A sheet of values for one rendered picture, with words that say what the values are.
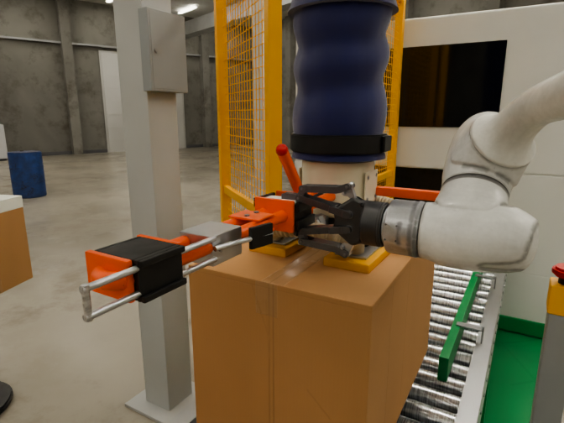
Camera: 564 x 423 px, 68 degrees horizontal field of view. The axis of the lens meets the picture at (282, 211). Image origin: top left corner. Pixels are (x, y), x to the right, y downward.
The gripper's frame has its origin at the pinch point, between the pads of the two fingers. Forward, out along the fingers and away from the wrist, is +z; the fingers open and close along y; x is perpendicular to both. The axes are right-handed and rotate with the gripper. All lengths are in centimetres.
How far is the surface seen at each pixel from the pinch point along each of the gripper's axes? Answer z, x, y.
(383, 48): -10.3, 24.2, -31.3
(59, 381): 163, 43, 120
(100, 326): 196, 93, 120
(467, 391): -31, 54, 61
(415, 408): -18, 45, 66
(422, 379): -17, 62, 67
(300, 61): 5.7, 17.5, -28.9
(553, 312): -48, 42, 27
